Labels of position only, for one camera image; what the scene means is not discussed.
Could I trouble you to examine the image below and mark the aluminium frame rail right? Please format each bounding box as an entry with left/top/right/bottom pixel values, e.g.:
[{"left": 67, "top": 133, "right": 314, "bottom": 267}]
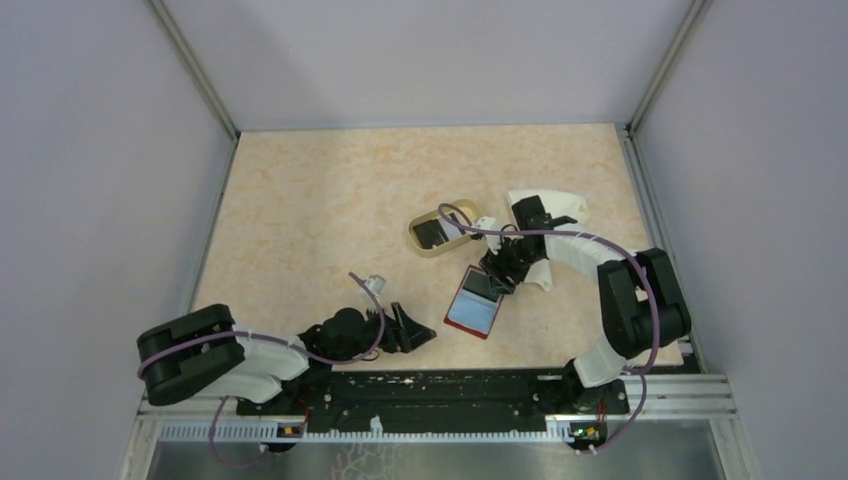
[{"left": 627, "top": 0, "right": 713, "bottom": 138}]

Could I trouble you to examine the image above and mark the aluminium front frame rail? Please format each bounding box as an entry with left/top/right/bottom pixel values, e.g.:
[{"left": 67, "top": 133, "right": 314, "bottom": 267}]
[{"left": 136, "top": 374, "right": 738, "bottom": 421}]

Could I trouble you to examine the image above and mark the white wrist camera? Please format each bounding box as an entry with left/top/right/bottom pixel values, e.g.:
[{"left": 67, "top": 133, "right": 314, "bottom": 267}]
[
  {"left": 473, "top": 216, "right": 500, "bottom": 231},
  {"left": 365, "top": 275, "right": 387, "bottom": 297}
]

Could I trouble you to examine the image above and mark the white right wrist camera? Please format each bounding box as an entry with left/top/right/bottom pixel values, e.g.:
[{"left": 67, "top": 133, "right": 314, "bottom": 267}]
[{"left": 473, "top": 216, "right": 500, "bottom": 231}]

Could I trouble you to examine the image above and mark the black silver-striped VIP card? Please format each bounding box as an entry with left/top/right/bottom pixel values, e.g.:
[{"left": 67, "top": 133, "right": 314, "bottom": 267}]
[{"left": 412, "top": 219, "right": 465, "bottom": 250}]

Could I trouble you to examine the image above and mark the white cloth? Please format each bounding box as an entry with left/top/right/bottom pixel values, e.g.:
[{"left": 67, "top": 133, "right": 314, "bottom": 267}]
[{"left": 506, "top": 189, "right": 591, "bottom": 291}]

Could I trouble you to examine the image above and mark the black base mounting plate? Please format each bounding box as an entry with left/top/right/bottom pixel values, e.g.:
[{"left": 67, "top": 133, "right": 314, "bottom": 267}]
[{"left": 236, "top": 368, "right": 630, "bottom": 434}]

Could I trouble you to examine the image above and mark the aluminium frame rail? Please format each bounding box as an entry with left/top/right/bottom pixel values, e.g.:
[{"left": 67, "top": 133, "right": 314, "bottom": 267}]
[
  {"left": 627, "top": 0, "right": 713, "bottom": 138},
  {"left": 143, "top": 0, "right": 240, "bottom": 141},
  {"left": 136, "top": 374, "right": 738, "bottom": 421}
]

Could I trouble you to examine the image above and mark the aluminium frame rail left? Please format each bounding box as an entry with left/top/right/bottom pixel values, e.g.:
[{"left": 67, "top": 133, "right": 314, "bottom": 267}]
[{"left": 143, "top": 0, "right": 240, "bottom": 141}]

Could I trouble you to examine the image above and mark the white slotted cable duct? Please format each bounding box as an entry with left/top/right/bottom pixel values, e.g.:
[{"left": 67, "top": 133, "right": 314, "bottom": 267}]
[{"left": 159, "top": 417, "right": 601, "bottom": 446}]

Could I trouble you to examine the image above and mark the red leather card holder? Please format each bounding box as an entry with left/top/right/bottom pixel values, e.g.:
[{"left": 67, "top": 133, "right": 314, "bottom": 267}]
[{"left": 443, "top": 265, "right": 504, "bottom": 340}]

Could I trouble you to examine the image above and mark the beige plastic tray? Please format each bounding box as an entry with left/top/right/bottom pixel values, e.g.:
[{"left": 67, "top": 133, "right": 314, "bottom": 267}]
[{"left": 407, "top": 199, "right": 483, "bottom": 258}]

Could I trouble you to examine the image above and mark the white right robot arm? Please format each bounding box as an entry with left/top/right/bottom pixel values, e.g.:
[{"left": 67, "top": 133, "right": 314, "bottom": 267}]
[{"left": 474, "top": 189, "right": 692, "bottom": 412}]

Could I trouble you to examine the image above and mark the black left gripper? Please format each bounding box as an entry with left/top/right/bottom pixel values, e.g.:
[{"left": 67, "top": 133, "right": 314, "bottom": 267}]
[{"left": 332, "top": 300, "right": 436, "bottom": 364}]

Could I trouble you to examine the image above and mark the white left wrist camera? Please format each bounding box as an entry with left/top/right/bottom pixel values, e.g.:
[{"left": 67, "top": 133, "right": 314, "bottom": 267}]
[{"left": 365, "top": 275, "right": 387, "bottom": 297}]

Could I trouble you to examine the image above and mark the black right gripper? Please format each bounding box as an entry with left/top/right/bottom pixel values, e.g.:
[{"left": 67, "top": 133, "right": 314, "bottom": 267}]
[{"left": 479, "top": 233, "right": 543, "bottom": 295}]

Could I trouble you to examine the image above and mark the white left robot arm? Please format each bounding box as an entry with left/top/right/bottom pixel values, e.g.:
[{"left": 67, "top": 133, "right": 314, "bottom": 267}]
[{"left": 136, "top": 302, "right": 437, "bottom": 414}]

